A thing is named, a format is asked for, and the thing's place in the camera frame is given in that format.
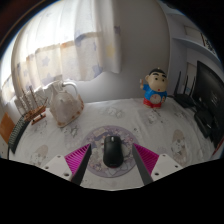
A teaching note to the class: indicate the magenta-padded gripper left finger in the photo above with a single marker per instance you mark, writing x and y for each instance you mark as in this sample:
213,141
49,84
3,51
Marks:
58,165

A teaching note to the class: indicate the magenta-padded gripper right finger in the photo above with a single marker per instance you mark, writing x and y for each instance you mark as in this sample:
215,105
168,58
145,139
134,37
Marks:
163,165

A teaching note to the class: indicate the black computer mouse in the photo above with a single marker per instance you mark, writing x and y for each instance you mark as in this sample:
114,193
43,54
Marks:
112,151

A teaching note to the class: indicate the round purple printed mouse pad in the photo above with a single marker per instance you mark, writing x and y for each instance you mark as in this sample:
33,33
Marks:
96,136

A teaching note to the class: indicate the white printed tablecloth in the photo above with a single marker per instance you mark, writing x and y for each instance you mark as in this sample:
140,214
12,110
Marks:
160,133

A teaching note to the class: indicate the wooden model sailing ship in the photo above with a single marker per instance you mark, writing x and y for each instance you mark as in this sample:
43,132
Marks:
35,113

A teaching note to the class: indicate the large white conch shell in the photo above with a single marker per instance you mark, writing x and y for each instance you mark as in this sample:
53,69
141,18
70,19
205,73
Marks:
65,106

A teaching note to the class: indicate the brown wooden chair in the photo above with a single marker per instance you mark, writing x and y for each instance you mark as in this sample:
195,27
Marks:
6,128

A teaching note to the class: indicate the black router with antennas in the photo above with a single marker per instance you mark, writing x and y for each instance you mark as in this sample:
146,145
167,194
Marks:
185,99

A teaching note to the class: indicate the white radiator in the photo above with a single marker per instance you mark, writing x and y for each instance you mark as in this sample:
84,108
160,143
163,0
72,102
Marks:
41,93

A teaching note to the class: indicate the cartoon boy figurine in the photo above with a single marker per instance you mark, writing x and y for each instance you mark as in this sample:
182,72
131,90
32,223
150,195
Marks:
156,88

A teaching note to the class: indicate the black monitor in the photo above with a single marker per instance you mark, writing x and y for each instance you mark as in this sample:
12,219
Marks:
210,96

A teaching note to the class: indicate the white sheer star-print curtain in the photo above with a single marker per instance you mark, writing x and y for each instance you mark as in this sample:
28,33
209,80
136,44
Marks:
66,43

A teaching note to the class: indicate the white wall shelf unit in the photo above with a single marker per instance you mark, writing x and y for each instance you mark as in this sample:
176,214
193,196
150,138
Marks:
196,36

